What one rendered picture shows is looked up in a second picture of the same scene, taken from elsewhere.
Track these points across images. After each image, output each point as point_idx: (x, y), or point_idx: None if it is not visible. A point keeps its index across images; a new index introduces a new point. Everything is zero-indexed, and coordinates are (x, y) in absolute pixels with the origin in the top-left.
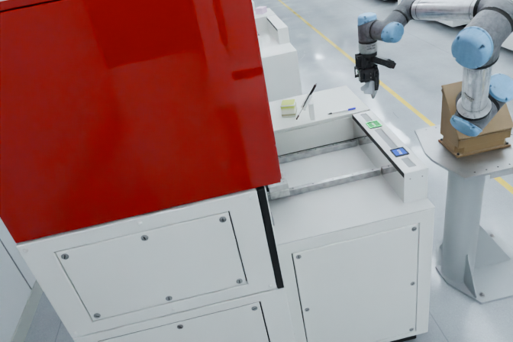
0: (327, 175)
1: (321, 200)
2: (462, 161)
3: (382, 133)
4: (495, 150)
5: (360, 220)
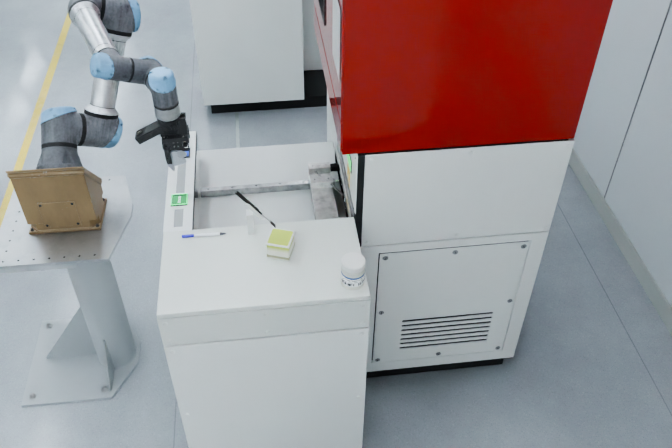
0: (258, 204)
1: (276, 175)
2: (105, 194)
3: (178, 186)
4: None
5: (248, 150)
